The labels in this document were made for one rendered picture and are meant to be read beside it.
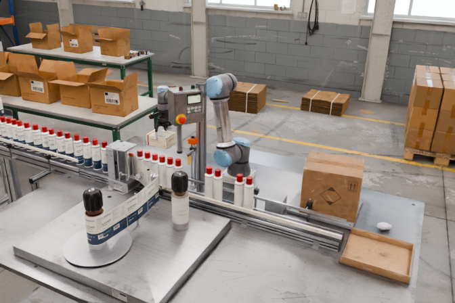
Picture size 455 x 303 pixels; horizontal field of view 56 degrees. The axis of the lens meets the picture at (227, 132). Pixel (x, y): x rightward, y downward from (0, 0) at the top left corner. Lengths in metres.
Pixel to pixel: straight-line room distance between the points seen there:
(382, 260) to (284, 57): 5.86
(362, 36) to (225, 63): 2.52
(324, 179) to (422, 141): 3.16
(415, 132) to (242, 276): 3.69
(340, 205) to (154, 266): 1.01
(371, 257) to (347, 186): 0.36
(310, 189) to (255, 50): 5.71
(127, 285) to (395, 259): 1.23
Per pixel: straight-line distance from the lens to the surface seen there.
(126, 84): 3.93
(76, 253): 2.09
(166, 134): 2.88
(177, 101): 2.26
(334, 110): 6.53
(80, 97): 4.29
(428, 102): 5.19
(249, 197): 2.24
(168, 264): 1.97
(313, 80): 7.65
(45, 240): 2.24
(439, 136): 5.33
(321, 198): 2.33
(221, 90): 2.39
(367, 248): 2.25
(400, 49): 7.36
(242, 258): 2.07
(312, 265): 2.08
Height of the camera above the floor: 2.12
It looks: 22 degrees down
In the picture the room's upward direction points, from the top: 1 degrees clockwise
